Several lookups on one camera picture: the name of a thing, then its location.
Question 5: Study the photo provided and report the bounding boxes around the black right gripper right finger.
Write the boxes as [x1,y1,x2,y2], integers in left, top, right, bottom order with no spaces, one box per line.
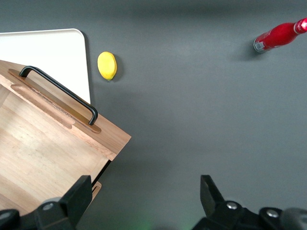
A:
[200,174,227,218]

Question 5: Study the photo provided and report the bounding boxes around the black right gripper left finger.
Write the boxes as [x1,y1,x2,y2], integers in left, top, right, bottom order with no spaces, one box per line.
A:
[59,174,93,230]

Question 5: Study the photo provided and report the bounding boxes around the wooden drawer with handle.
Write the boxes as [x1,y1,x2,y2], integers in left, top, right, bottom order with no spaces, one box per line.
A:
[0,59,132,216]

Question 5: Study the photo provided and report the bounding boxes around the black metal drawer handle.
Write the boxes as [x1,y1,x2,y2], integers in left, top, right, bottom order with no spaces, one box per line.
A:
[18,65,99,126]

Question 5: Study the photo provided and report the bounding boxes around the yellow lemon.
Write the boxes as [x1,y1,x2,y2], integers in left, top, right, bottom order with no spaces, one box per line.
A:
[97,51,118,81]

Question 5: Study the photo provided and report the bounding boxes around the beige rectangular tray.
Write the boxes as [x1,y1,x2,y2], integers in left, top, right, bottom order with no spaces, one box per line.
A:
[0,28,92,105]

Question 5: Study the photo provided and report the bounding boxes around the red bottle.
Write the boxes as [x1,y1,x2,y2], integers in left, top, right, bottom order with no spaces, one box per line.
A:
[253,17,307,54]

